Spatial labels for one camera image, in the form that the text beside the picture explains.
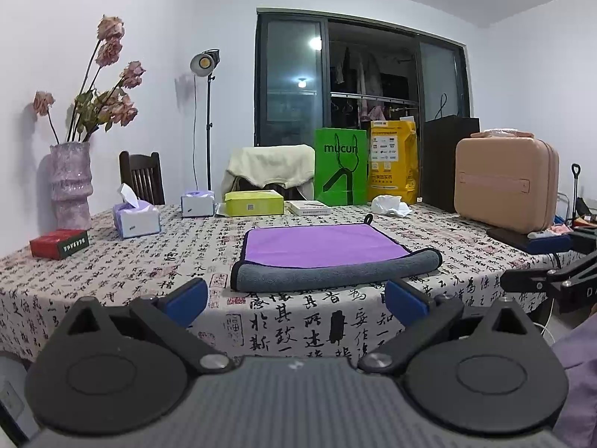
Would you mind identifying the calligraphy print tablecloth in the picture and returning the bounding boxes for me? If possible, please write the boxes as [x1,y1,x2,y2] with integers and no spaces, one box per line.
[1,204,577,360]

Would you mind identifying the white wall socket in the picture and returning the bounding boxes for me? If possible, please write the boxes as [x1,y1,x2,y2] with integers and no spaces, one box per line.
[0,380,24,421]

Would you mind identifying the purple white tissue pack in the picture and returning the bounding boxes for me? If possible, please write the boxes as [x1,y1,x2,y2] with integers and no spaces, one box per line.
[180,190,216,218]

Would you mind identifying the purple tissue pack with tissue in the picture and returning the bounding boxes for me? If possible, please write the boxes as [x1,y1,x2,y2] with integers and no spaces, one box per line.
[112,183,161,239]

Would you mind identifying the cream cloth covered chair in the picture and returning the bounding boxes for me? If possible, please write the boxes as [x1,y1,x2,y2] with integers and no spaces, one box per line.
[221,144,316,200]

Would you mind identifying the black framed glass door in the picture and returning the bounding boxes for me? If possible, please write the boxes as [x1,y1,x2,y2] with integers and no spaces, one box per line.
[254,9,472,146]

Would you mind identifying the green mucun paper bag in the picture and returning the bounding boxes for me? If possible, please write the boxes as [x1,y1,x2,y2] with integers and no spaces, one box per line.
[314,127,368,206]

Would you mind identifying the crumpled white tissue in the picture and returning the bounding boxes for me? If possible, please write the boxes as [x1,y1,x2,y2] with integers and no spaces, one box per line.
[371,195,411,217]

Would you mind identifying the pink textured vase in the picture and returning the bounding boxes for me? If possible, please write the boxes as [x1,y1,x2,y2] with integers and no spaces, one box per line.
[50,141,93,231]

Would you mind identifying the black paper bag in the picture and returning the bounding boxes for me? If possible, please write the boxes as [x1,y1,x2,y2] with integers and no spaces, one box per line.
[420,114,479,214]

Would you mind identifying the purple and grey towel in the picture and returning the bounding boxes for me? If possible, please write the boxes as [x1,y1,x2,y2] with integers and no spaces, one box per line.
[230,214,443,293]

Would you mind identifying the white flat box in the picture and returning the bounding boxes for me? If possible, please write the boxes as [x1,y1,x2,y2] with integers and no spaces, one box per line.
[285,200,332,217]

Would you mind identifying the studio light on stand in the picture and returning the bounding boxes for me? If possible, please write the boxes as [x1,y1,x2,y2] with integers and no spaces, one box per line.
[189,47,221,189]

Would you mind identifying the red and green box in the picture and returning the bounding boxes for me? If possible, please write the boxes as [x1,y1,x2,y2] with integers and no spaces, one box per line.
[29,230,89,260]

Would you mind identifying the dried pink roses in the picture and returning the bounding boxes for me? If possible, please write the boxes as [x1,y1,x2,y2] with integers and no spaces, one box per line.
[32,14,147,145]

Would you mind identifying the pink hard case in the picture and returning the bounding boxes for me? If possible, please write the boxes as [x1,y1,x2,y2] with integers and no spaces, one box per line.
[454,134,560,235]

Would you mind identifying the yellow plastic bag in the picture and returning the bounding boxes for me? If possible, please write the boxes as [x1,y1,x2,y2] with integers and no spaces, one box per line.
[367,120,419,205]

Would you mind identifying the lime green box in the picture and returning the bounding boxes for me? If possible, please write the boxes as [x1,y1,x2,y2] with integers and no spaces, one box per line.
[225,190,284,217]

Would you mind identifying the dark wooden chair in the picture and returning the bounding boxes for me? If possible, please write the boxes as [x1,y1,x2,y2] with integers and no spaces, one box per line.
[118,151,165,205]

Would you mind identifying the dark blue flat case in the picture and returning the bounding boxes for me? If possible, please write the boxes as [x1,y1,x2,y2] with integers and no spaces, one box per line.
[487,228,573,255]

